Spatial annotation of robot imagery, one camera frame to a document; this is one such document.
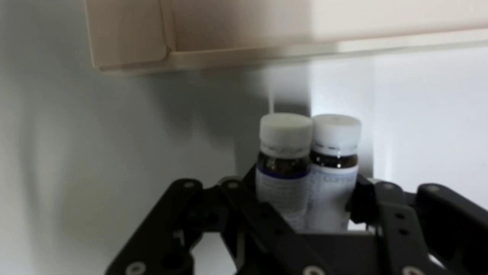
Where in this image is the light wooden tray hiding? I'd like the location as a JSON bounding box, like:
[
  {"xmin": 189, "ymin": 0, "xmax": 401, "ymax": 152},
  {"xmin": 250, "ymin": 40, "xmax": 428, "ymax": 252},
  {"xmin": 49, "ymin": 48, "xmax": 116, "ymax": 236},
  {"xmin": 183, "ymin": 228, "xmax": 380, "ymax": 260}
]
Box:
[{"xmin": 82, "ymin": 0, "xmax": 488, "ymax": 78}]

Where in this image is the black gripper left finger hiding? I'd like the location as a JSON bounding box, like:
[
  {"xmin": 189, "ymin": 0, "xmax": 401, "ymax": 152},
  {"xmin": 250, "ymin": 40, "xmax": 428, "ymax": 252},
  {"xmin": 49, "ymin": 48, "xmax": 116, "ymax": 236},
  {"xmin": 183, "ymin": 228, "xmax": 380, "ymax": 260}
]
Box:
[{"xmin": 103, "ymin": 164, "xmax": 328, "ymax": 275}]

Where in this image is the white capped small bottle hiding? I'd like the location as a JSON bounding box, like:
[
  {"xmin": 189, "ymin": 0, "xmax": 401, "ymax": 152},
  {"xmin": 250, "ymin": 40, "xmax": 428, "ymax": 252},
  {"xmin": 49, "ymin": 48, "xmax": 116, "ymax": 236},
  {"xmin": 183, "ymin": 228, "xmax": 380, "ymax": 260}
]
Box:
[
  {"xmin": 254, "ymin": 112, "xmax": 314, "ymax": 234},
  {"xmin": 305, "ymin": 113, "xmax": 364, "ymax": 234}
]

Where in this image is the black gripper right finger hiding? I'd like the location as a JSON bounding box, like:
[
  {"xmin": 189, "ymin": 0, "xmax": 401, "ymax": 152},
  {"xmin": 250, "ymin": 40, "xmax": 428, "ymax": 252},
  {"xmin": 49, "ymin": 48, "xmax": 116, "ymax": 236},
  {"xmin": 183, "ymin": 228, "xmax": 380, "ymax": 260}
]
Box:
[{"xmin": 349, "ymin": 174, "xmax": 488, "ymax": 275}]

